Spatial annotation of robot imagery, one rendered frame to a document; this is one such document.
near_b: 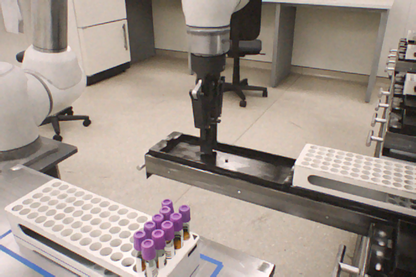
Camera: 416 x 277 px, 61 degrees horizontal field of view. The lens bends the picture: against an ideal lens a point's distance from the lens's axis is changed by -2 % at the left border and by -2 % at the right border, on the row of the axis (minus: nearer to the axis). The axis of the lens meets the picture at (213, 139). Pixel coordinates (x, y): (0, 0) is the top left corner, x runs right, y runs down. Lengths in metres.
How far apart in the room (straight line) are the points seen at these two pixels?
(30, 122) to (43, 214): 0.55
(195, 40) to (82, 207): 0.38
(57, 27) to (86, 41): 2.80
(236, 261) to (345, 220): 0.26
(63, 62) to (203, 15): 0.58
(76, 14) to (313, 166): 3.43
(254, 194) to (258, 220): 1.17
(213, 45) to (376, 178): 0.40
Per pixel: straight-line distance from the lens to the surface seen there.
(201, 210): 1.97
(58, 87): 1.18
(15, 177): 0.84
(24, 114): 1.09
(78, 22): 3.93
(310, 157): 0.74
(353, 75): 4.32
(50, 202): 0.62
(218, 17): 0.72
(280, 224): 1.91
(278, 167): 0.82
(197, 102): 0.76
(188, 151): 0.87
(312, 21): 4.28
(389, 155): 1.10
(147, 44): 5.06
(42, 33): 1.17
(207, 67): 0.74
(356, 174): 0.72
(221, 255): 0.57
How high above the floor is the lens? 1.22
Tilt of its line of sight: 27 degrees down
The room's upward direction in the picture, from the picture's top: straight up
